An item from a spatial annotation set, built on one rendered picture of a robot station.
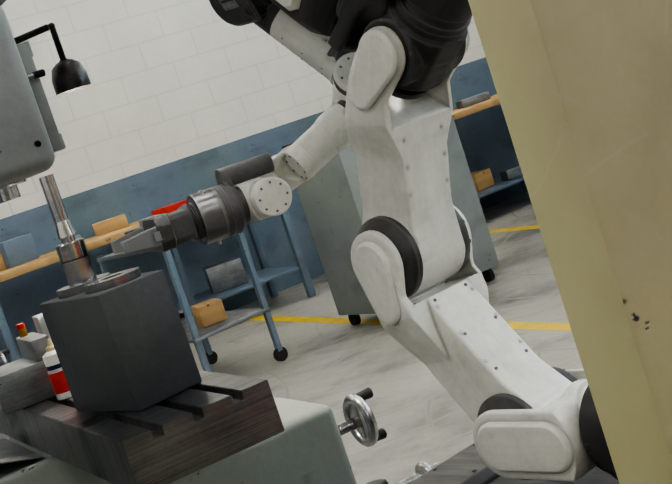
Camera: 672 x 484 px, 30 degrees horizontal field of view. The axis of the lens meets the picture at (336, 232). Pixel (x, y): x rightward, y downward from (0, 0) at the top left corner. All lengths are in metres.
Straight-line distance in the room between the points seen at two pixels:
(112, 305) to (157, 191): 7.44
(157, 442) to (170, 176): 7.65
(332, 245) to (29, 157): 4.82
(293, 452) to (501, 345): 0.55
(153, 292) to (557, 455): 0.65
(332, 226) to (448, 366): 4.93
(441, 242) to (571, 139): 1.34
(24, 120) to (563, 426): 1.09
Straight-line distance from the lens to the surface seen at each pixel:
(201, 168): 9.46
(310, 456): 2.43
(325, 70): 2.21
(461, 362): 2.04
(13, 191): 2.38
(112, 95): 9.33
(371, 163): 2.03
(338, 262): 7.03
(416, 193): 2.01
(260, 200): 2.06
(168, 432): 1.78
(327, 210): 6.95
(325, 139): 2.13
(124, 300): 1.91
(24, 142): 2.31
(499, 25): 0.73
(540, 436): 1.91
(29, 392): 2.34
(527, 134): 0.74
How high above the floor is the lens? 1.27
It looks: 6 degrees down
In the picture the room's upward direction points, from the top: 18 degrees counter-clockwise
